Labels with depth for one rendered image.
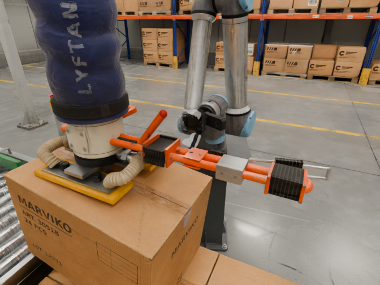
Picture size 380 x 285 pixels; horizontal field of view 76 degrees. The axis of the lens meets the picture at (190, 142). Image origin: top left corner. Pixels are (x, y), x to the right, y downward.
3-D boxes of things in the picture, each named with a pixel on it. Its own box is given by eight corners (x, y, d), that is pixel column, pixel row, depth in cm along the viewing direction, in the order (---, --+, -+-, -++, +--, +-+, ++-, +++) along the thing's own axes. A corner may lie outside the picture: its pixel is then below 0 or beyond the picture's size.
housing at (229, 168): (214, 179, 64) (215, 164, 62) (223, 167, 70) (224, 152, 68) (240, 186, 61) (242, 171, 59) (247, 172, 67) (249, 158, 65)
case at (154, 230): (28, 251, 101) (2, 173, 82) (100, 196, 133) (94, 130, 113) (148, 336, 80) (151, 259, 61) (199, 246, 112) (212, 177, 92)
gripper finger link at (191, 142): (178, 154, 91) (187, 133, 94) (193, 157, 88) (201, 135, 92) (176, 150, 88) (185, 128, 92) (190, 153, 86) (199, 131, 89)
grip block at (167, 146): (141, 163, 71) (139, 145, 69) (159, 148, 79) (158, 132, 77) (165, 169, 68) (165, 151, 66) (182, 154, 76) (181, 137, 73)
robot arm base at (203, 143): (197, 137, 164) (196, 123, 159) (225, 138, 160) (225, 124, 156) (191, 151, 148) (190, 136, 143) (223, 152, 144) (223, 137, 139)
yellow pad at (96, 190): (34, 176, 83) (30, 163, 80) (59, 162, 91) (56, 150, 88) (113, 206, 70) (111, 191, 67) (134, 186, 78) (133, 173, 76)
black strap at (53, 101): (35, 112, 73) (31, 99, 71) (94, 93, 92) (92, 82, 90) (93, 125, 64) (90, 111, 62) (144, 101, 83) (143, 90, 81)
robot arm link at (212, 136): (207, 135, 123) (206, 112, 118) (228, 139, 118) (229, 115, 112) (197, 142, 116) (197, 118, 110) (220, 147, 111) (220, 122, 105)
